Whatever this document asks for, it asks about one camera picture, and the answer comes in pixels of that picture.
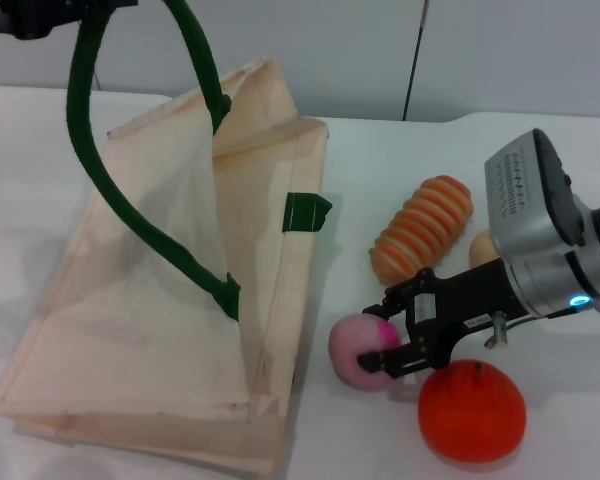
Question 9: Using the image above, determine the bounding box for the red apple with stem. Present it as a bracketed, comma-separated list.
[417, 358, 528, 459]

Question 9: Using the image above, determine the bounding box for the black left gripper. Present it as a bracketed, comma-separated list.
[0, 0, 139, 41]

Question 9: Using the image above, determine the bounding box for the thin black pole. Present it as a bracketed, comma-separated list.
[401, 0, 431, 122]

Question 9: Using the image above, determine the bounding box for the pink peach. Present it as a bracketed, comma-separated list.
[328, 313, 406, 390]

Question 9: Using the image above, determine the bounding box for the silver metal plug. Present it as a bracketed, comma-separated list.
[484, 311, 511, 350]

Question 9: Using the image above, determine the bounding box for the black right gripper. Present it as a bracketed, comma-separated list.
[357, 259, 527, 380]

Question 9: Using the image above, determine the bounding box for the silver vented wrist camera box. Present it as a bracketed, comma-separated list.
[483, 128, 589, 259]

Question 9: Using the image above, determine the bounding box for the round beige bun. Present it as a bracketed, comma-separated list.
[468, 230, 504, 269]

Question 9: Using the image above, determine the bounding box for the beige handbag with green handles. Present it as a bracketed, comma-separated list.
[0, 0, 334, 476]

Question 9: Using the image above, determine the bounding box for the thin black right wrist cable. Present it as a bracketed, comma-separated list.
[507, 303, 577, 331]

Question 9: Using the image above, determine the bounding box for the orange striped bread loaf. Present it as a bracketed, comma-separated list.
[368, 174, 475, 287]

